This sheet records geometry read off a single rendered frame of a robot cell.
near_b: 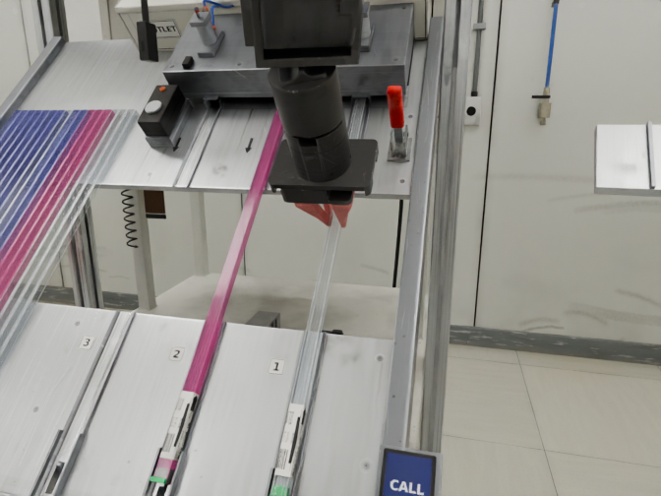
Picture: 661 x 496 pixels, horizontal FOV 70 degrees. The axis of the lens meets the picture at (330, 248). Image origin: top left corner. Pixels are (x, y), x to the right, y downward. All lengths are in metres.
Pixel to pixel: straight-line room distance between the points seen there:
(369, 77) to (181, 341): 0.40
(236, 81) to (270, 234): 1.81
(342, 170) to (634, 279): 2.11
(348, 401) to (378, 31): 0.47
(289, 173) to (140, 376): 0.26
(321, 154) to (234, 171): 0.23
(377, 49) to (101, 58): 0.51
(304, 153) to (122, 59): 0.56
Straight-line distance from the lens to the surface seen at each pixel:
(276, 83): 0.40
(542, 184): 2.29
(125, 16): 0.90
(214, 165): 0.66
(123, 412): 0.53
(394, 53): 0.65
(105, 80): 0.91
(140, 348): 0.55
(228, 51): 0.73
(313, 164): 0.44
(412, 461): 0.40
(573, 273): 2.40
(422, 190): 0.55
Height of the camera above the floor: 1.05
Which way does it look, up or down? 15 degrees down
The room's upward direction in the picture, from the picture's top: straight up
